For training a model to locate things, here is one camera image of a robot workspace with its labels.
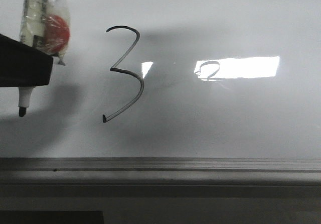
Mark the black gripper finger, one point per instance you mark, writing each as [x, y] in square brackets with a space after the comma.
[22, 65]

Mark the red magnet taped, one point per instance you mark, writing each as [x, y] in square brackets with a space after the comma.
[57, 29]

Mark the white black whiteboard marker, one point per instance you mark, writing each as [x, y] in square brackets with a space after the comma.
[32, 34]

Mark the white whiteboard with aluminium frame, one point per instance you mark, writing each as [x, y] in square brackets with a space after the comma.
[180, 98]

